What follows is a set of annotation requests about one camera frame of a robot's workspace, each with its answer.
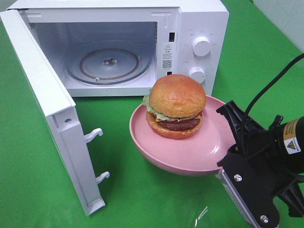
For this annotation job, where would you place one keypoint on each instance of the burger with sesame-free bun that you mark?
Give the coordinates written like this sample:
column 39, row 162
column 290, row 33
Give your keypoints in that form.
column 174, row 106

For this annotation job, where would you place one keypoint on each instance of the white microwave oven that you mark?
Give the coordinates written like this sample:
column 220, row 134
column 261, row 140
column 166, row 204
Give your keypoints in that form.
column 161, row 29

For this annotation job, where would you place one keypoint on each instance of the white microwave knob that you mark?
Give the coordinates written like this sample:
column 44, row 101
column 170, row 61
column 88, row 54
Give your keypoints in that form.
column 201, row 46
column 198, row 74

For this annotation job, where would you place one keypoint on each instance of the upper white microwave knob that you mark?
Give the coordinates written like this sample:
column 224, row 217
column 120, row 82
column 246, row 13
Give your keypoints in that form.
column 201, row 46

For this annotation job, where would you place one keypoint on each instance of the glass microwave turntable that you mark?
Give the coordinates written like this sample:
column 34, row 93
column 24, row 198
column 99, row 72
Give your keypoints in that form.
column 108, row 66

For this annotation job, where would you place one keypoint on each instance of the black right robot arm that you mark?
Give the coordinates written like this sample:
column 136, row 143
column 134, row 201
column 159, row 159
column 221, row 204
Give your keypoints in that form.
column 263, row 164

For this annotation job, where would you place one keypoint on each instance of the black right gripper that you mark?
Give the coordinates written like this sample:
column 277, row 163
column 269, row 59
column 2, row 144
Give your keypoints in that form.
column 273, row 165

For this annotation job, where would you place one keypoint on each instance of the green table cloth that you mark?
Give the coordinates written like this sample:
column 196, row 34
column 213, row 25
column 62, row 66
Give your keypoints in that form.
column 36, row 190

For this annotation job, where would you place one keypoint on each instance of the white microwave door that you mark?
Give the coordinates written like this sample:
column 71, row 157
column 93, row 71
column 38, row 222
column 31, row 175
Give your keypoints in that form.
column 60, row 113

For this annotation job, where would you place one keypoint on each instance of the lower white microwave knob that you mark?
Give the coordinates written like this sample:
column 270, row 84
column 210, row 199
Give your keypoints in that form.
column 198, row 74

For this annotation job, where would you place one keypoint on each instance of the pink round plate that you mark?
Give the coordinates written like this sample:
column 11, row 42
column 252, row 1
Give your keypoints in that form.
column 194, row 156

